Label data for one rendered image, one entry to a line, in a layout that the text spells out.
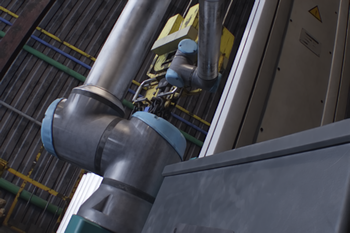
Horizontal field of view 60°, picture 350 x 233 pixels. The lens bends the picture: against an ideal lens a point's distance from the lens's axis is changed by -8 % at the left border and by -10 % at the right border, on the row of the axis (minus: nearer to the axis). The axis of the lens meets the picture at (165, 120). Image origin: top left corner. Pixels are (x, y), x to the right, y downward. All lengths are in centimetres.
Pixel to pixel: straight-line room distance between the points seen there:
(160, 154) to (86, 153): 17
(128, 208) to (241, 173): 40
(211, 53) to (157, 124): 60
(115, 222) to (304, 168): 47
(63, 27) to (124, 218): 690
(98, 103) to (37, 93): 608
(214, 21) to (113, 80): 47
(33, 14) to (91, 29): 184
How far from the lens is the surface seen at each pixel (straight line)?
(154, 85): 213
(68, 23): 751
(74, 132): 77
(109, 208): 67
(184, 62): 147
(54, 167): 658
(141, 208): 69
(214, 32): 119
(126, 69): 84
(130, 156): 71
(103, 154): 73
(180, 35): 201
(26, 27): 599
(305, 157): 25
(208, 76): 137
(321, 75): 92
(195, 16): 206
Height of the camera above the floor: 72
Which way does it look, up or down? 21 degrees up
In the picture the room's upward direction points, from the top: 24 degrees clockwise
